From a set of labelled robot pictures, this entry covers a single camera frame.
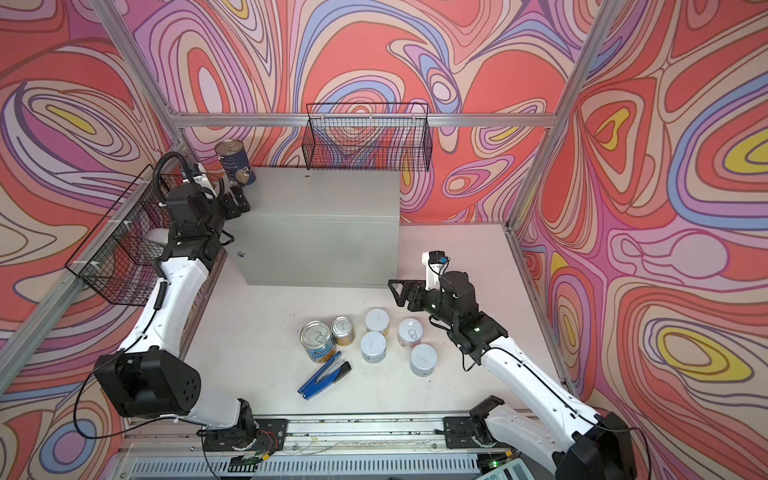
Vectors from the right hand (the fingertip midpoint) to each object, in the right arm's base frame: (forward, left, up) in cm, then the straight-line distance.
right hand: (401, 289), depth 75 cm
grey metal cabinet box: (+33, +26, -10) cm, 43 cm away
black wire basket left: (+6, +67, +11) cm, 68 cm away
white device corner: (-37, -24, -19) cm, 48 cm away
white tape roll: (+11, +60, +11) cm, 62 cm away
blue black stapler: (-13, +20, -20) cm, 31 cm away
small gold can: (-4, +17, -15) cm, 23 cm away
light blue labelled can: (-8, +23, -12) cm, 27 cm away
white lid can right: (-12, -6, -17) cm, 22 cm away
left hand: (+21, +44, +18) cm, 52 cm away
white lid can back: (0, +7, -16) cm, 18 cm away
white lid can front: (-8, +8, -16) cm, 20 cm away
